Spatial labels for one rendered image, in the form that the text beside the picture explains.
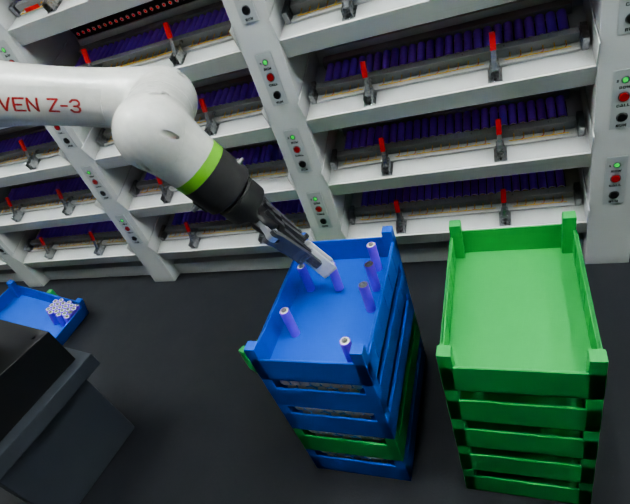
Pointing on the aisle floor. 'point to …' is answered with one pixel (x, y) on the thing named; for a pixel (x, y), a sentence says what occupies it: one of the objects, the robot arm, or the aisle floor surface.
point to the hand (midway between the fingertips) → (316, 259)
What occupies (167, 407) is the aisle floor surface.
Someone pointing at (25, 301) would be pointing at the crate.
